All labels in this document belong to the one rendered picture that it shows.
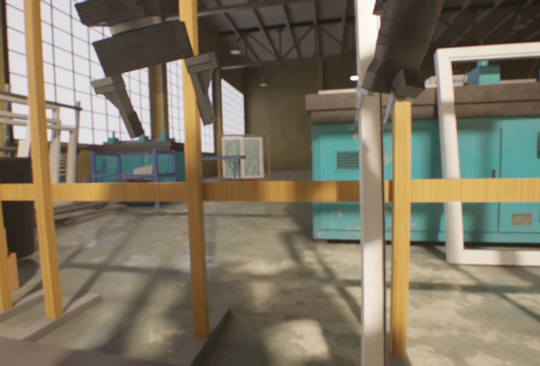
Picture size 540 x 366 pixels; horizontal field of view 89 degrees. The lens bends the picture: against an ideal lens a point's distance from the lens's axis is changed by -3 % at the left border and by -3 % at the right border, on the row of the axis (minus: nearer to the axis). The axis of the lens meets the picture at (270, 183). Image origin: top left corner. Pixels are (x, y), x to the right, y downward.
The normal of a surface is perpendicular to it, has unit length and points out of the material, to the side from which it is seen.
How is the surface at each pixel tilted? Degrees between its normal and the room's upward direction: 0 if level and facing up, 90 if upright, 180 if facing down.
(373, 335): 82
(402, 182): 90
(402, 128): 90
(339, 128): 90
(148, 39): 114
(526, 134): 90
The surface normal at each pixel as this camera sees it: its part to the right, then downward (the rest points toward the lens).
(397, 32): -0.57, 0.29
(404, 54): 0.08, 0.59
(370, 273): -0.20, -0.07
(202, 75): -0.11, 0.47
